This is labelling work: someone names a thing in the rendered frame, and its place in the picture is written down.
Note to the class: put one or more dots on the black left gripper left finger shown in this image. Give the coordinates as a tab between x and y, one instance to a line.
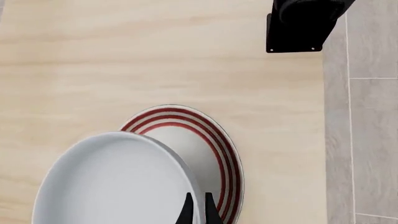
186	212

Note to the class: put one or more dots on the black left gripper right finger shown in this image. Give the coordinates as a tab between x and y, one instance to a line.
211	212

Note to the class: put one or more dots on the plate with red rings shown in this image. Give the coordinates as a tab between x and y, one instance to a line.
211	149

